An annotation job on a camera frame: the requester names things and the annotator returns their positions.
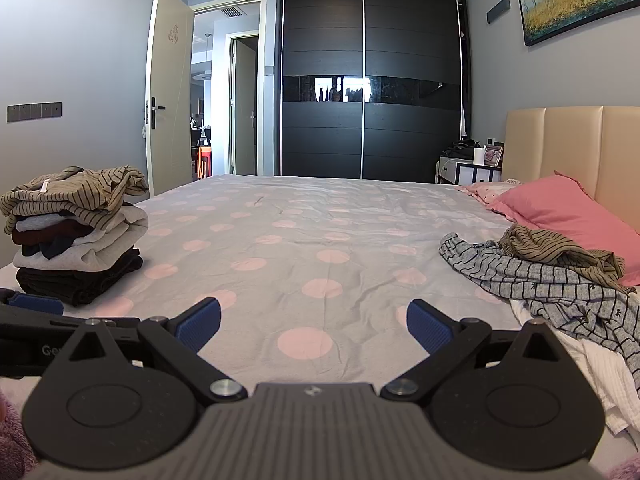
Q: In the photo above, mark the cream bedroom door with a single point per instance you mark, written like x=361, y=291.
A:
x=167, y=88

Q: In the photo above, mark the beige padded headboard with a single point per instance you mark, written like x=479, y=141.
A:
x=598, y=146

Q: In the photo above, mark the olive striped pants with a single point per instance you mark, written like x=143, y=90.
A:
x=555, y=249

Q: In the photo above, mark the black bag on nightstand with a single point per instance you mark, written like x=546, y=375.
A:
x=463, y=149

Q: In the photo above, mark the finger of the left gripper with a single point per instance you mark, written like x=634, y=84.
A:
x=35, y=303

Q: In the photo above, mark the person's left hand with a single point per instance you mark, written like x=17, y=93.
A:
x=5, y=413

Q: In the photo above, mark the olive striped folded top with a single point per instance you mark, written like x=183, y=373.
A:
x=93, y=196

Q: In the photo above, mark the grey pink-dotted bed sheet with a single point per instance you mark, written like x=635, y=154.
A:
x=314, y=278

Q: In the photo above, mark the black sliding wardrobe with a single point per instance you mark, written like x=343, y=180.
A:
x=371, y=89

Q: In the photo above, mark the white knit garment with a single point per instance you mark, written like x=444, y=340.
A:
x=607, y=374

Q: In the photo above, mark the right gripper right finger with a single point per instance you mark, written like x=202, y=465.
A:
x=512, y=399

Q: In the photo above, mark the pink picture frame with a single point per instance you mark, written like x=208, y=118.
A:
x=493, y=155

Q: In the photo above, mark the patterned light pink pillow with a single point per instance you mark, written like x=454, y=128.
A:
x=486, y=192

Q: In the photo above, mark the grey checked garment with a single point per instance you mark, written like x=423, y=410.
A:
x=486, y=265

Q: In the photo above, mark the white bedside table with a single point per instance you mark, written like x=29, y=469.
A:
x=457, y=171

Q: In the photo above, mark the grey folded sweater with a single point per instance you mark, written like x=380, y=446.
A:
x=99, y=250

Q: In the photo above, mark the wall switch panel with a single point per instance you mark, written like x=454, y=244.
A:
x=33, y=111

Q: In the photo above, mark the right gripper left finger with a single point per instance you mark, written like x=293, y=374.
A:
x=127, y=393

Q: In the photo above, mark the dark red folded garment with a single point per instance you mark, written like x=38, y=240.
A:
x=52, y=241

